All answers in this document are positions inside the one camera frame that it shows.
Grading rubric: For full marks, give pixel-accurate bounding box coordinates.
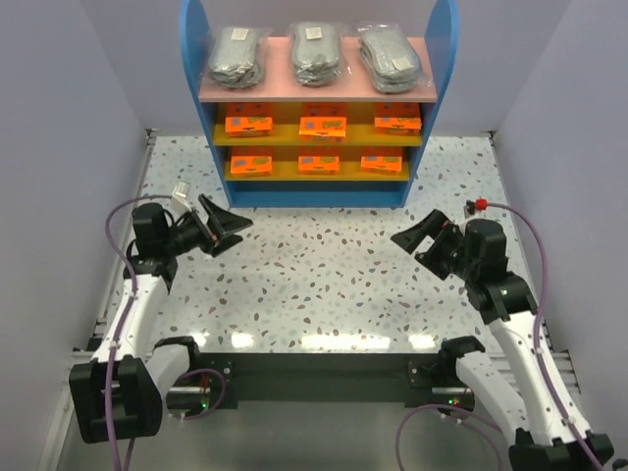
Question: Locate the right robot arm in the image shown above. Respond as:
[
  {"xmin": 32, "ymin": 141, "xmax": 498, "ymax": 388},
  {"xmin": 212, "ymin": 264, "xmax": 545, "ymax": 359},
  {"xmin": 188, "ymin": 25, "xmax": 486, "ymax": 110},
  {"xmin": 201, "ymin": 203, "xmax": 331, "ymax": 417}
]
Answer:
[{"xmin": 392, "ymin": 200, "xmax": 614, "ymax": 470}]

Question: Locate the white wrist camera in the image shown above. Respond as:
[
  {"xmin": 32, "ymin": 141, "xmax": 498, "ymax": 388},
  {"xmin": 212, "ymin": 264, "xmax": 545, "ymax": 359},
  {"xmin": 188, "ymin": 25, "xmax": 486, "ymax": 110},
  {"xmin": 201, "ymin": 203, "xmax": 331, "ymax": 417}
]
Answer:
[
  {"xmin": 171, "ymin": 181, "xmax": 194, "ymax": 216},
  {"xmin": 463, "ymin": 200, "xmax": 477, "ymax": 219}
]

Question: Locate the silver scrubber pack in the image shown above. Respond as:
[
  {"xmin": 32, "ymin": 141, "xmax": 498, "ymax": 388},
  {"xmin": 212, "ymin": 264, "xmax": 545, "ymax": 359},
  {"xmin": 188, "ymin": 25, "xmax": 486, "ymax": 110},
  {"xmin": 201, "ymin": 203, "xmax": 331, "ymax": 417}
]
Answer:
[
  {"xmin": 289, "ymin": 21, "xmax": 350, "ymax": 87},
  {"xmin": 356, "ymin": 23, "xmax": 434, "ymax": 94},
  {"xmin": 203, "ymin": 26, "xmax": 272, "ymax": 89}
]

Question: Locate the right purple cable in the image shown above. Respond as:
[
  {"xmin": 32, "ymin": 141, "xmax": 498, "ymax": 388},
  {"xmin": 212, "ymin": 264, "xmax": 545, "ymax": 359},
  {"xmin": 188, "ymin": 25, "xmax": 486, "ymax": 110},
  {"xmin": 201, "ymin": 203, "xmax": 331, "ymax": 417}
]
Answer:
[{"xmin": 394, "ymin": 197, "xmax": 609, "ymax": 471}]

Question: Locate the orange sponge pack on shelf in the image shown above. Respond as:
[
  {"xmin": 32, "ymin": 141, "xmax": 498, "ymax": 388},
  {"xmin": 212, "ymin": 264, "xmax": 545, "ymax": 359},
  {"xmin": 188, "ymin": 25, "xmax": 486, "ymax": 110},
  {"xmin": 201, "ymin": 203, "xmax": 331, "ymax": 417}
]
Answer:
[{"xmin": 374, "ymin": 102, "xmax": 422, "ymax": 135}]

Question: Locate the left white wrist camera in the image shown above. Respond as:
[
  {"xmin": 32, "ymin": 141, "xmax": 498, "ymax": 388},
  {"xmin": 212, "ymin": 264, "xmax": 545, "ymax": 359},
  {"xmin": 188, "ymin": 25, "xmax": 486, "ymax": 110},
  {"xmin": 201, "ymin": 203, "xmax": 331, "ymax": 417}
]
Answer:
[{"xmin": 171, "ymin": 181, "xmax": 194, "ymax": 216}]

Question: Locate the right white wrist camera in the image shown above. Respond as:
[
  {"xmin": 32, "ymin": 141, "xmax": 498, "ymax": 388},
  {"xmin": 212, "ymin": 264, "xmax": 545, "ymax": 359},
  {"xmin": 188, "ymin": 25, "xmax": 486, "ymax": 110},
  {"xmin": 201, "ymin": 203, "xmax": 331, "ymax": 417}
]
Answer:
[{"xmin": 463, "ymin": 200, "xmax": 477, "ymax": 219}]

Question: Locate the blue shelf unit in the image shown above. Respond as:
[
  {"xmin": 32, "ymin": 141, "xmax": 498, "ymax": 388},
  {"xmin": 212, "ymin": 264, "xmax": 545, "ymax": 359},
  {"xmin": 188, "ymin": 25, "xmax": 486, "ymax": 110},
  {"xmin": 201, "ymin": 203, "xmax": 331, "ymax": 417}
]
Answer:
[{"xmin": 180, "ymin": 1, "xmax": 459, "ymax": 207}]

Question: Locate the orange sponge pack hidden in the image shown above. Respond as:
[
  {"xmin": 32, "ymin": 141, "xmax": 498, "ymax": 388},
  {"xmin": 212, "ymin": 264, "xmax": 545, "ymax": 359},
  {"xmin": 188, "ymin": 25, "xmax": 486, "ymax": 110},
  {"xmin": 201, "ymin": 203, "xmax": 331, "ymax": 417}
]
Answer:
[{"xmin": 230, "ymin": 146, "xmax": 273, "ymax": 178}]

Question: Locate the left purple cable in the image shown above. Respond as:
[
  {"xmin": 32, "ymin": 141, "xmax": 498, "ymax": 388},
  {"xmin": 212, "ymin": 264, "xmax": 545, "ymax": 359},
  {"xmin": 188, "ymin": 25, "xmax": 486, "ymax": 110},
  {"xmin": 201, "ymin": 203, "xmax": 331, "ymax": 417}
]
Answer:
[{"xmin": 104, "ymin": 194, "xmax": 176, "ymax": 471}]

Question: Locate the purple cable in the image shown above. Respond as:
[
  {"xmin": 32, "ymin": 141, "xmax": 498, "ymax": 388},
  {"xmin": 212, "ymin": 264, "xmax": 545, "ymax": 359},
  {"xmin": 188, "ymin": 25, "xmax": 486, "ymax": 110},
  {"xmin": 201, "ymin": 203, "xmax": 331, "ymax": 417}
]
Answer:
[
  {"xmin": 394, "ymin": 197, "xmax": 609, "ymax": 471},
  {"xmin": 104, "ymin": 194, "xmax": 176, "ymax": 471}
]

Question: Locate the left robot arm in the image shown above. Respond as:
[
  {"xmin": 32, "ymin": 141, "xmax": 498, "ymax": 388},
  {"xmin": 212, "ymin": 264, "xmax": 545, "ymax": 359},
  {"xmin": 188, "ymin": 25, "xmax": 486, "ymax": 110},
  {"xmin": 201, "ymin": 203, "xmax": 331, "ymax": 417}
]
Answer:
[{"xmin": 69, "ymin": 191, "xmax": 253, "ymax": 444}]

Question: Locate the orange sponge pack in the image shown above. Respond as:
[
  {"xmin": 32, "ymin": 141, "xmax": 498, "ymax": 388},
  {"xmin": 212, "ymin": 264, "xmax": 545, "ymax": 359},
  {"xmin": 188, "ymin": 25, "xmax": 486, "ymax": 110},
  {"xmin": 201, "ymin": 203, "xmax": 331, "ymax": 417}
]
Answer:
[
  {"xmin": 225, "ymin": 102, "xmax": 274, "ymax": 137},
  {"xmin": 298, "ymin": 102, "xmax": 347, "ymax": 143},
  {"xmin": 360, "ymin": 146, "xmax": 403, "ymax": 175},
  {"xmin": 374, "ymin": 102, "xmax": 422, "ymax": 135},
  {"xmin": 297, "ymin": 146, "xmax": 340, "ymax": 175}
]

